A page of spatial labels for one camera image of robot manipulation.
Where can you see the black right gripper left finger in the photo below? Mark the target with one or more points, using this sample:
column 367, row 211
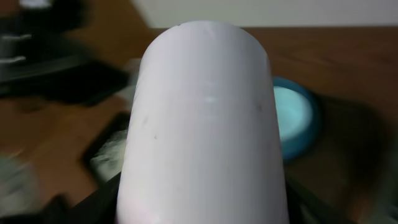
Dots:
column 97, row 208

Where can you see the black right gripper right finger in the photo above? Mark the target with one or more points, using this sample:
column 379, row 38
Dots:
column 304, row 207

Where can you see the pink cup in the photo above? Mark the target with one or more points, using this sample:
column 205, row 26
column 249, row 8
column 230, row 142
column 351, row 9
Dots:
column 203, row 141

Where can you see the pile of white rice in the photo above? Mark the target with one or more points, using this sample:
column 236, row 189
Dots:
column 108, row 160

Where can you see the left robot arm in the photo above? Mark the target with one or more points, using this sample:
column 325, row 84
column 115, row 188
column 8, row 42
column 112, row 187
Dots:
column 37, row 60

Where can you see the black tray bin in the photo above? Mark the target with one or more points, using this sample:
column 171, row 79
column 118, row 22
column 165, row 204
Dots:
column 119, row 122

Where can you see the dark blue plate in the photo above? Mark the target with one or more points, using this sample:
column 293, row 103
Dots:
column 297, row 146

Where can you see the brown serving tray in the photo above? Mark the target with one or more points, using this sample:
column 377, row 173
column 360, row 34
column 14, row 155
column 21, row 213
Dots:
column 347, row 151

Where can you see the light blue bowl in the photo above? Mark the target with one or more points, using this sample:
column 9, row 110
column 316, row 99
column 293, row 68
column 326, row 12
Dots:
column 294, row 113

